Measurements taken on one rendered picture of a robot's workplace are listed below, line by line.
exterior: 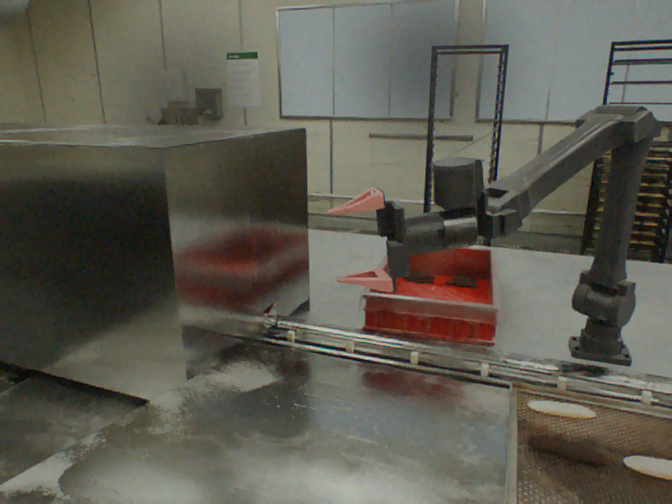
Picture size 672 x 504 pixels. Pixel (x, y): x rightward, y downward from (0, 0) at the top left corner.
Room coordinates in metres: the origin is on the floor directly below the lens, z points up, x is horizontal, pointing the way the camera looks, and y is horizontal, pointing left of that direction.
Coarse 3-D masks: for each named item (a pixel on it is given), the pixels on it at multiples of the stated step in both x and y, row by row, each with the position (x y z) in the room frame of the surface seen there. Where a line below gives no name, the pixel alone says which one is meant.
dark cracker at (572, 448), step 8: (528, 440) 0.55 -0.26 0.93; (536, 440) 0.55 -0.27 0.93; (544, 440) 0.55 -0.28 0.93; (552, 440) 0.55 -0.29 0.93; (560, 440) 0.55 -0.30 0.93; (544, 448) 0.54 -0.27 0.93; (552, 448) 0.53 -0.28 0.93; (560, 448) 0.53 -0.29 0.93; (568, 448) 0.53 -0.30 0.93; (576, 448) 0.53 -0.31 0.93; (584, 448) 0.53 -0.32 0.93; (568, 456) 0.52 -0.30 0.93; (576, 456) 0.52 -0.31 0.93; (584, 456) 0.51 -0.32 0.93; (592, 456) 0.51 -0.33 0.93; (600, 456) 0.52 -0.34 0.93; (600, 464) 0.51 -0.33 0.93
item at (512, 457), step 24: (528, 384) 0.73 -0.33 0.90; (528, 408) 0.66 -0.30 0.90; (600, 408) 0.68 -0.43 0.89; (624, 408) 0.67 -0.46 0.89; (648, 408) 0.67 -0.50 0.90; (528, 432) 0.59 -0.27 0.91; (600, 432) 0.59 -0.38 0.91; (648, 432) 0.60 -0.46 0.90; (552, 456) 0.52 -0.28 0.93; (624, 456) 0.53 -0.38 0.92; (648, 456) 0.53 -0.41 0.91; (528, 480) 0.47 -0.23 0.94; (576, 480) 0.47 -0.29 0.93; (600, 480) 0.48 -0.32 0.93; (648, 480) 0.48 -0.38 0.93
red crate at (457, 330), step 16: (400, 288) 1.37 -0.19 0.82; (416, 288) 1.37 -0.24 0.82; (432, 288) 1.37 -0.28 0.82; (448, 288) 1.37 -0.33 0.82; (464, 288) 1.37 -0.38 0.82; (480, 288) 1.37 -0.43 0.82; (368, 320) 1.10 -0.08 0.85; (384, 320) 1.09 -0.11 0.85; (400, 320) 1.07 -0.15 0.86; (416, 320) 1.06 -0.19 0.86; (432, 320) 1.05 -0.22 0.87; (448, 320) 1.04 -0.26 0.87; (464, 320) 1.03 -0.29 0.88; (416, 336) 1.06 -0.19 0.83; (432, 336) 1.05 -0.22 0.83; (448, 336) 1.04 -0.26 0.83; (464, 336) 1.03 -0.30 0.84; (480, 336) 1.02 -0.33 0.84
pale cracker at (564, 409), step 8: (536, 408) 0.65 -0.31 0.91; (544, 408) 0.65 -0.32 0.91; (552, 408) 0.65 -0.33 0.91; (560, 408) 0.65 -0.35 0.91; (568, 408) 0.65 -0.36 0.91; (576, 408) 0.65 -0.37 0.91; (584, 408) 0.65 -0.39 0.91; (568, 416) 0.64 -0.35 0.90; (576, 416) 0.64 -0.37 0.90; (584, 416) 0.64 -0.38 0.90; (592, 416) 0.64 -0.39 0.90
